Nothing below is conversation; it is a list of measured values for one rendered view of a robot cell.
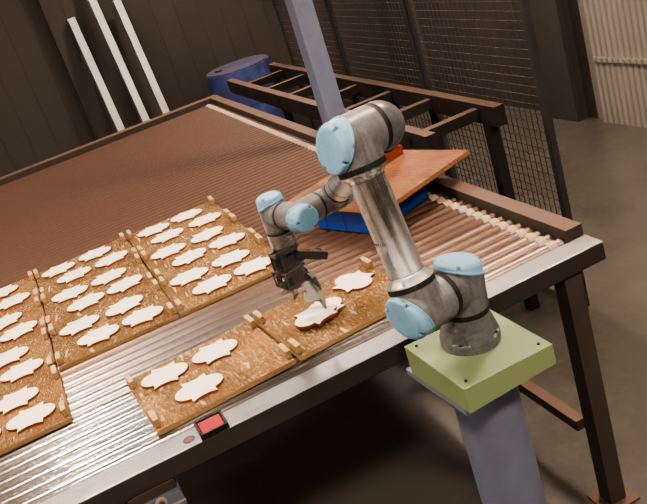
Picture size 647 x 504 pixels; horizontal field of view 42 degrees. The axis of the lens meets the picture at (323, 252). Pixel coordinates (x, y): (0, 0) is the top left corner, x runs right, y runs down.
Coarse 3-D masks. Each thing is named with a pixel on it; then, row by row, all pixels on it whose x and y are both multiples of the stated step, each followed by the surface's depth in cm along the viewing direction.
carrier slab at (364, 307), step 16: (352, 272) 268; (368, 272) 264; (368, 288) 254; (384, 288) 251; (288, 304) 261; (304, 304) 258; (352, 304) 248; (368, 304) 245; (384, 304) 242; (272, 320) 254; (288, 320) 251; (336, 320) 242; (352, 320) 239; (368, 320) 236; (272, 336) 247; (288, 336) 242; (304, 336) 239; (320, 336) 236; (336, 336) 233; (304, 352) 230
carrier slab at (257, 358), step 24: (240, 336) 251; (264, 336) 246; (240, 360) 237; (264, 360) 233; (288, 360) 229; (168, 384) 237; (240, 384) 225; (144, 408) 229; (168, 408) 225; (192, 408) 221
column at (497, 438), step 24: (456, 408) 201; (480, 408) 209; (504, 408) 209; (480, 432) 212; (504, 432) 211; (528, 432) 218; (480, 456) 216; (504, 456) 214; (528, 456) 217; (480, 480) 222; (504, 480) 217; (528, 480) 219
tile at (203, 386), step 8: (200, 376) 234; (208, 376) 232; (216, 376) 231; (184, 384) 232; (192, 384) 231; (200, 384) 230; (208, 384) 228; (216, 384) 227; (184, 392) 228; (192, 392) 227; (200, 392) 226; (208, 392) 225; (176, 400) 226; (184, 400) 225; (192, 400) 224
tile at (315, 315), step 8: (312, 304) 249; (320, 304) 248; (328, 304) 246; (304, 312) 246; (312, 312) 245; (320, 312) 243; (328, 312) 242; (336, 312) 240; (296, 320) 243; (304, 320) 242; (312, 320) 240; (320, 320) 239; (304, 328) 239
